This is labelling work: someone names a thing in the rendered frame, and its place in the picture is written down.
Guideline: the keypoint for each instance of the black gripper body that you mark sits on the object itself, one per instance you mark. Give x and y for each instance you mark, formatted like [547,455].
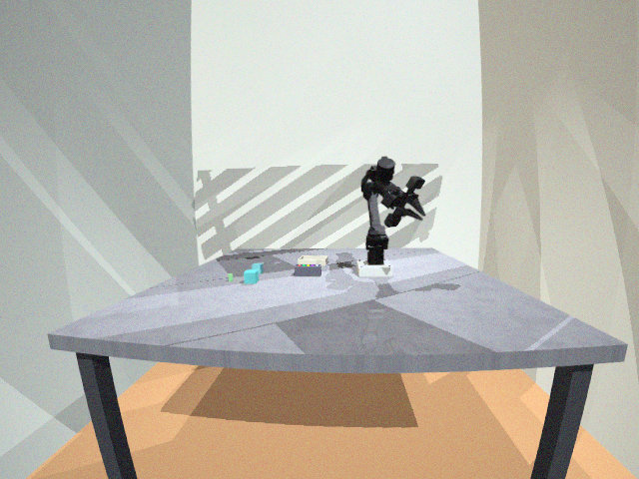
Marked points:
[392,220]

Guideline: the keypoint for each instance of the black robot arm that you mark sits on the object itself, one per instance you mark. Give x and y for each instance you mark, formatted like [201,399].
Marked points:
[381,177]

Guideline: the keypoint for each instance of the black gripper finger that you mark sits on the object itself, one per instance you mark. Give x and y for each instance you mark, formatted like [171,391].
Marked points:
[408,212]
[415,203]

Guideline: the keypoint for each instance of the cream shallow tray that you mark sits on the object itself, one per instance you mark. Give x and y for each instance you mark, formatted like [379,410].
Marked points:
[313,259]

